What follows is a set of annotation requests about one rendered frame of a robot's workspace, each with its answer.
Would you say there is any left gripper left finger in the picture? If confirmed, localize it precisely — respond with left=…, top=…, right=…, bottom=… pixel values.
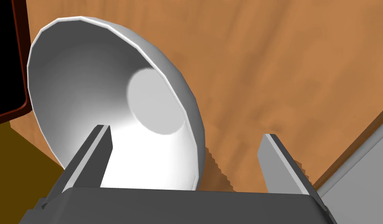
left=44, top=124, right=113, bottom=203

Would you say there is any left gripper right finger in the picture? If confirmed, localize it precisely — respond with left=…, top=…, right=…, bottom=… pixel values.
left=257, top=133, right=320, bottom=198

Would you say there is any white bowl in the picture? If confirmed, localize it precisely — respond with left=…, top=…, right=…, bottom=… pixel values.
left=26, top=16, right=206, bottom=191

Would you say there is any black panel with red frame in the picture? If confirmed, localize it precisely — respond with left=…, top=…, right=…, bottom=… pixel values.
left=0, top=0, right=33, bottom=127

